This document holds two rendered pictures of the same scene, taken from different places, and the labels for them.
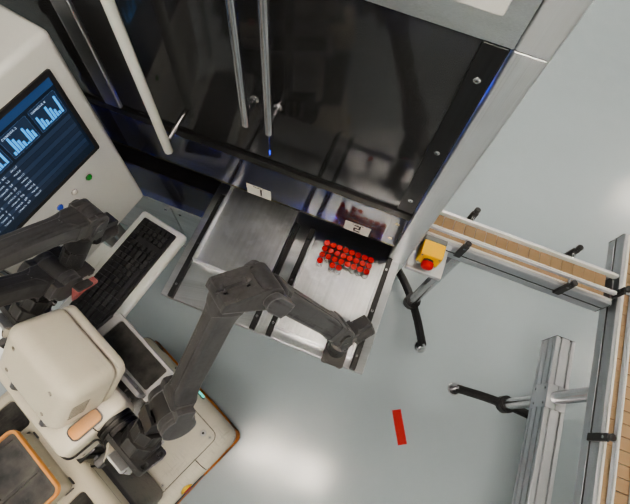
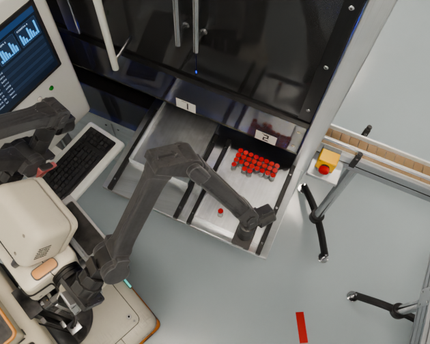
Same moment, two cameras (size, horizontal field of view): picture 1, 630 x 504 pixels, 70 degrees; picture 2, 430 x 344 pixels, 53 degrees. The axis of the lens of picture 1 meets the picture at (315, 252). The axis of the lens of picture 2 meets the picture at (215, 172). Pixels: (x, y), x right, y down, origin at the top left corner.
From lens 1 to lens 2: 27 cm
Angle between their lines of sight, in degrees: 4
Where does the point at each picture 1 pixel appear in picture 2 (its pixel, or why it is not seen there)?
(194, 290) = (129, 185)
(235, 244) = not seen: hidden behind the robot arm
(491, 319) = (389, 237)
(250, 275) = (177, 150)
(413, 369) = (316, 277)
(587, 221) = not seen: outside the picture
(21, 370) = (2, 219)
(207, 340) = (143, 198)
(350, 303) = (258, 201)
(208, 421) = (134, 307)
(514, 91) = (379, 16)
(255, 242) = not seen: hidden behind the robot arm
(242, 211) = (171, 123)
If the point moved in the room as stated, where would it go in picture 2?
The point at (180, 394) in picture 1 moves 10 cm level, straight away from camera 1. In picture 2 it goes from (119, 244) to (86, 231)
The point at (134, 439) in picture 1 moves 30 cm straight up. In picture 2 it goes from (82, 281) to (48, 255)
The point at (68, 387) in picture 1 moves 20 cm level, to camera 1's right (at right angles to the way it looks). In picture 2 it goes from (37, 231) to (112, 248)
